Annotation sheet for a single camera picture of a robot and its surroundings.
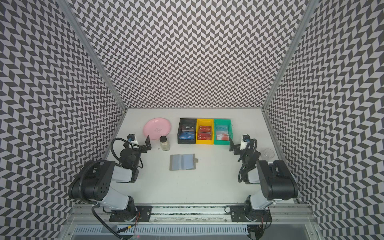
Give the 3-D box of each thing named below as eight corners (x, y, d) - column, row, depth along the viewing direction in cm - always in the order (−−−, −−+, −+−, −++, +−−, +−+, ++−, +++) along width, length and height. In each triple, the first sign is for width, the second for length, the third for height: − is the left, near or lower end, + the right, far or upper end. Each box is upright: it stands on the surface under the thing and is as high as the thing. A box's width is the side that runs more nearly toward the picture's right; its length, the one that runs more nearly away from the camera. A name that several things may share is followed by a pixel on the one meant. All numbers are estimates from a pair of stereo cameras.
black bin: (177, 144, 100) (176, 139, 95) (180, 123, 111) (179, 118, 107) (195, 144, 100) (195, 139, 95) (196, 123, 111) (196, 118, 107)
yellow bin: (196, 146, 99) (195, 140, 94) (196, 125, 111) (196, 118, 105) (214, 146, 99) (215, 140, 94) (212, 125, 111) (213, 118, 105)
